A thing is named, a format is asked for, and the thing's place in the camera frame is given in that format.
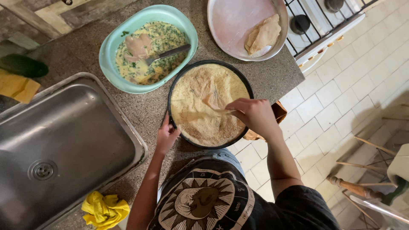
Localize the brown paper bag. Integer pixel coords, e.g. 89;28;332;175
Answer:
243;101;288;142

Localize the wooden plank panel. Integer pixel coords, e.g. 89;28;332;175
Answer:
0;0;138;39

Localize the crumb-coated meat cutlet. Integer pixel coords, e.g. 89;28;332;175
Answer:
202;93;237;116

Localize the egg and herb mixture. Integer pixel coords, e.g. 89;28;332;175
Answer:
115;21;189;85

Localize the grey-green sponge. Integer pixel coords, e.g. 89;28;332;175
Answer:
6;32;41;52

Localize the dark green cucumber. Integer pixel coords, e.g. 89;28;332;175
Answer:
0;54;49;78

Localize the black printed t-shirt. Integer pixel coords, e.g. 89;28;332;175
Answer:
148;159;341;230

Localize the white cloth on chair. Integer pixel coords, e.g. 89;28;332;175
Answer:
387;143;409;206

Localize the black round pan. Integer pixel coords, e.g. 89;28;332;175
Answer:
167;60;255;150

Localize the flat yellow sponge cloth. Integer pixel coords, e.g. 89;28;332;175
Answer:
0;69;41;104

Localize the breadcrumbs heap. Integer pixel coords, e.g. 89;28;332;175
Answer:
170;63;251;147

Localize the wooden chair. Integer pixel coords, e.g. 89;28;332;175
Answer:
327;102;409;230

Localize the metal fork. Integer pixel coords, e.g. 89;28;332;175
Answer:
145;44;192;66

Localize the white gas stove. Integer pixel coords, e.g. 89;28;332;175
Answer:
283;0;384;73

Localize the person's left hand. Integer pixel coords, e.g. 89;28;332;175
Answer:
156;112;181;156

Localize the teal oval plastic bowl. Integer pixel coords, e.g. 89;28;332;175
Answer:
99;4;198;94

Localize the raw chicken cutlet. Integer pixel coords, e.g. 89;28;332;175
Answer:
123;33;154;63

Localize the person's right hand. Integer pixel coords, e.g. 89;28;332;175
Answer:
225;98;282;138

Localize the crumpled yellow cloth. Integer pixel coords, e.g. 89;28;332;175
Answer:
81;191;130;230

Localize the black stove burner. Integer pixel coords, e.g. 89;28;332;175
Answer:
289;14;311;35
325;0;345;13

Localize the stainless steel sink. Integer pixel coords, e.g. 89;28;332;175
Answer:
0;72;149;230

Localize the breaded cutlets pile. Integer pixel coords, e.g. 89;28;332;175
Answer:
245;14;282;56

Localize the pink round tray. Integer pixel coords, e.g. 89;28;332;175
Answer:
207;0;289;62

